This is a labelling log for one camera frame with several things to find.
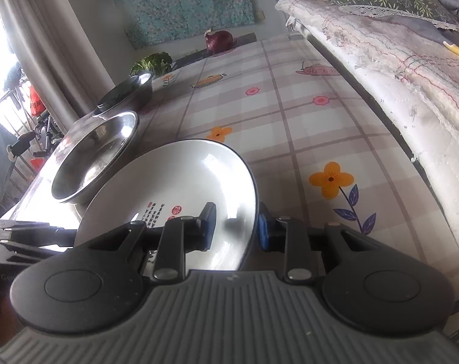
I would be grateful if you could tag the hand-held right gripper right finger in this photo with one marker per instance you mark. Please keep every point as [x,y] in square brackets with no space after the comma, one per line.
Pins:
[264,233]

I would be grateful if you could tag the white printed plate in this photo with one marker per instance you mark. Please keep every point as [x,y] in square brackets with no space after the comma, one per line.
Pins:
[184,174]

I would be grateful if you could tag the napa cabbage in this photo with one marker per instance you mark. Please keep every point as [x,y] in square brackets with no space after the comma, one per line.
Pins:
[149,63]

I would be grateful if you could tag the red onion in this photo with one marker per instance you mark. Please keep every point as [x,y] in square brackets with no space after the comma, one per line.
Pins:
[219,41]

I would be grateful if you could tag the steel bowl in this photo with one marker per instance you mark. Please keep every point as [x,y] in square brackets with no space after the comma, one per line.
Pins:
[140,96]

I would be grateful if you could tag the orange plastic bag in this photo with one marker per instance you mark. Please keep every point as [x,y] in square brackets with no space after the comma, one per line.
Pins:
[35,100]

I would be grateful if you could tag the teal floral wall cloth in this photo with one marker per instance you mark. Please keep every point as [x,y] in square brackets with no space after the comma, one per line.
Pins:
[184,3]

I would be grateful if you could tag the black padded seat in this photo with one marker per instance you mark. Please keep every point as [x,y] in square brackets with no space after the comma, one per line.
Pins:
[22,142]

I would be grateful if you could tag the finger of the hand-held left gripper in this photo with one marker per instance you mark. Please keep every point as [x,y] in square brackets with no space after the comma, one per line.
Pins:
[17,252]
[36,235]

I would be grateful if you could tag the beige curtain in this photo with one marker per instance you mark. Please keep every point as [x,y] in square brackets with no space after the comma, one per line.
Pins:
[51,38]

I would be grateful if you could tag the large steel plate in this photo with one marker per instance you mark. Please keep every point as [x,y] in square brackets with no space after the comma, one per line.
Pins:
[96,159]

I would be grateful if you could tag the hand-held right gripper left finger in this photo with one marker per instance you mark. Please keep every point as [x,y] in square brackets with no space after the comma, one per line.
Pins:
[208,224]

